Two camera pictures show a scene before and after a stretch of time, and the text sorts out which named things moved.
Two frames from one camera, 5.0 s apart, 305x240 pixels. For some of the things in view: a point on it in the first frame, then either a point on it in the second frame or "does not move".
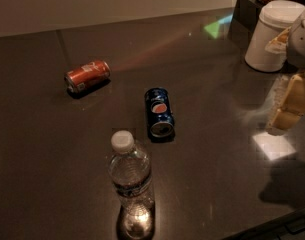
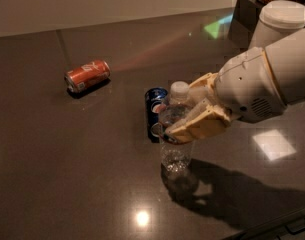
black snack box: x=244 y=21 does not move
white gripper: x=300 y=41 -> x=247 y=85
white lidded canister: x=275 y=19 does not move
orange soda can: x=79 y=79 does not move
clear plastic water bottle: x=131 y=176 -> x=176 y=156
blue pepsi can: x=159 y=112 does not move
